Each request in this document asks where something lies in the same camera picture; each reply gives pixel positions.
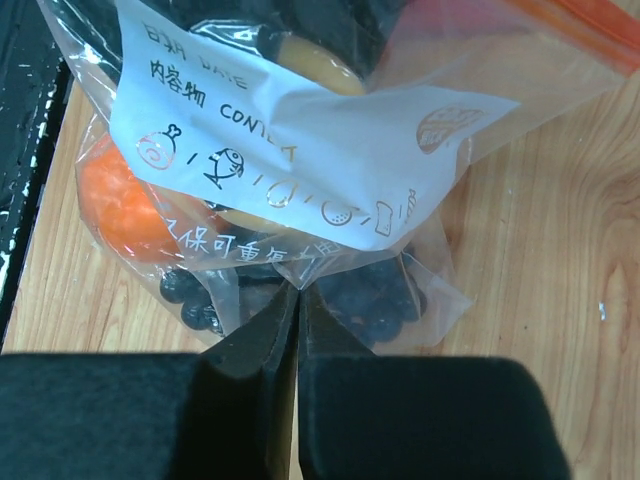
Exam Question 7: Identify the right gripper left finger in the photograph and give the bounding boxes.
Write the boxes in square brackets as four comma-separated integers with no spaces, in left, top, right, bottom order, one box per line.
[1,286,299,479]

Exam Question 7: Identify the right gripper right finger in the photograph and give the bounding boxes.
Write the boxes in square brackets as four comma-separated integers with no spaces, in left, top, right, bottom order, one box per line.
[298,302,571,479]

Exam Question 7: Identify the orange fake orange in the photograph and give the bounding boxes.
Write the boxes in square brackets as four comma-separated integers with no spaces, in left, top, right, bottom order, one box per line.
[77,135,181,264]

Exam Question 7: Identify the clear zip bag orange seal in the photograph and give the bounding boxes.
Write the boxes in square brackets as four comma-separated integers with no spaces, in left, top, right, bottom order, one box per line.
[40,1,639,354]

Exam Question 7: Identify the small yellow fake fruit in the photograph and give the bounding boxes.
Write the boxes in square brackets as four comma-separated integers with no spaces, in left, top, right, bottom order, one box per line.
[218,35,365,234]

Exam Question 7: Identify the dark blueberry cluster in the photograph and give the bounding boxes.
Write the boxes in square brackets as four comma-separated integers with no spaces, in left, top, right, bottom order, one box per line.
[159,256,428,348]

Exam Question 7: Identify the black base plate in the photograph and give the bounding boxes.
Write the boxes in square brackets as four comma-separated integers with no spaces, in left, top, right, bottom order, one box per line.
[1,1,71,335]

